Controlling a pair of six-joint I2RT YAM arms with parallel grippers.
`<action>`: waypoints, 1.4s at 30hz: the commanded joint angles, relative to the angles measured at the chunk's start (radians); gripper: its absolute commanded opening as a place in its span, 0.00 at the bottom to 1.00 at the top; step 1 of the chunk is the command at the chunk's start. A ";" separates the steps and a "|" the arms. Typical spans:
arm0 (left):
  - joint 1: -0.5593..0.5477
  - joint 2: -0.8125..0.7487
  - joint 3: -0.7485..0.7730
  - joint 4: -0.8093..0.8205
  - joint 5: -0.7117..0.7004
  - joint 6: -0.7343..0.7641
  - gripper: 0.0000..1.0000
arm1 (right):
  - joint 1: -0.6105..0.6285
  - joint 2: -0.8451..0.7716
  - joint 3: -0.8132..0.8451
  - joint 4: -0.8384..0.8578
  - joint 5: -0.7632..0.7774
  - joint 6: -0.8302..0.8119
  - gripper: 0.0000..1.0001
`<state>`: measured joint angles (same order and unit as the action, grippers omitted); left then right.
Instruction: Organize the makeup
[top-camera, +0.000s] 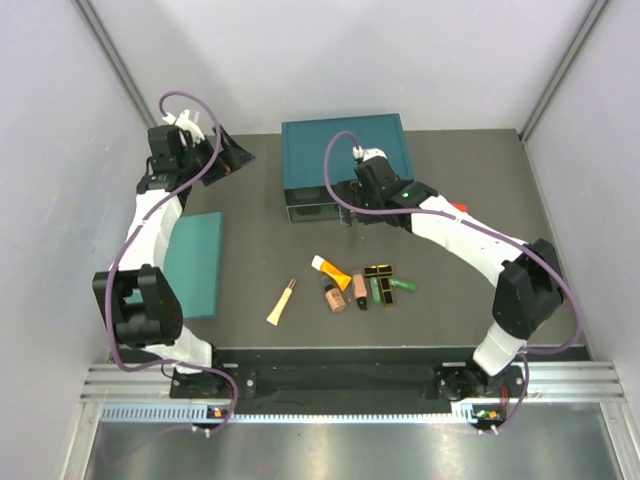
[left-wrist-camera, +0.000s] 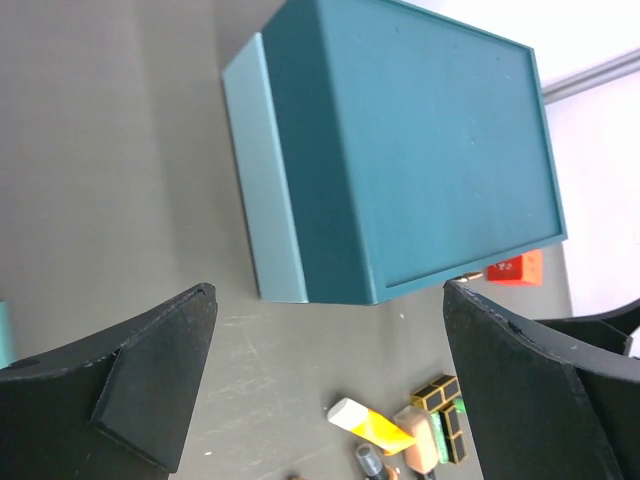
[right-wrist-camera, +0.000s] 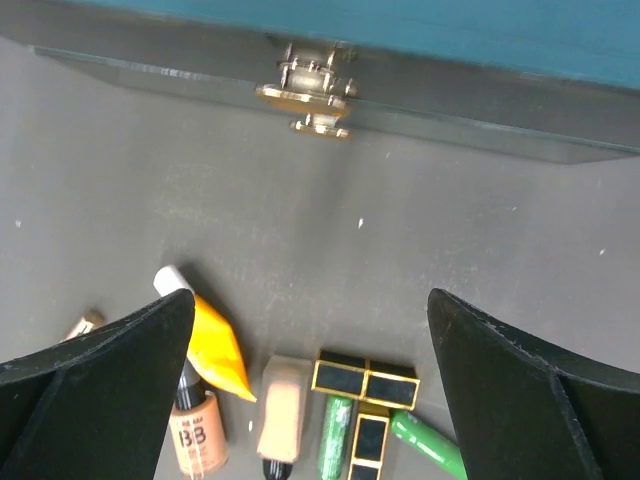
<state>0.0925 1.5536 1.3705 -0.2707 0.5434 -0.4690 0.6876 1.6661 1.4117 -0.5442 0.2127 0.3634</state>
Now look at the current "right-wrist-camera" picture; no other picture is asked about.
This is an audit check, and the dark green mascara tube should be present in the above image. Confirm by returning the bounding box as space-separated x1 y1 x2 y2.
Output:
318 395 353 480

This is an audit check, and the bright green mascara tube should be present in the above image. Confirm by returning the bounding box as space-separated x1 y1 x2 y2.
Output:
390 410 467 479

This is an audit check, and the teal drawer organizer box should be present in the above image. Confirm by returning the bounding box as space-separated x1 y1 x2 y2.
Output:
0 0 640 136

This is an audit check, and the BB cream bottle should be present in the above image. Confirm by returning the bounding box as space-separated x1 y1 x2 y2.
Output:
169 360 229 479

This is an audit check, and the clear acrylic drawer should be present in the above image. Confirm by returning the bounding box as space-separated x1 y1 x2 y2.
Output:
30 46 639 164

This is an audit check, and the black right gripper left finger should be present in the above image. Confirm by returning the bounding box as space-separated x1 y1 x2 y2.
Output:
1 289 194 479

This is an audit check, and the orange cream tube white cap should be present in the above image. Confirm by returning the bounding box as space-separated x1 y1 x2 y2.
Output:
153 265 257 403

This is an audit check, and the black gold lipstick horizontal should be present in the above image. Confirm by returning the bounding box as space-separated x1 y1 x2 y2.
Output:
311 350 421 411

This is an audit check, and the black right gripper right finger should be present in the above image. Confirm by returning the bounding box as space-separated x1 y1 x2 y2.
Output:
427 289 639 479

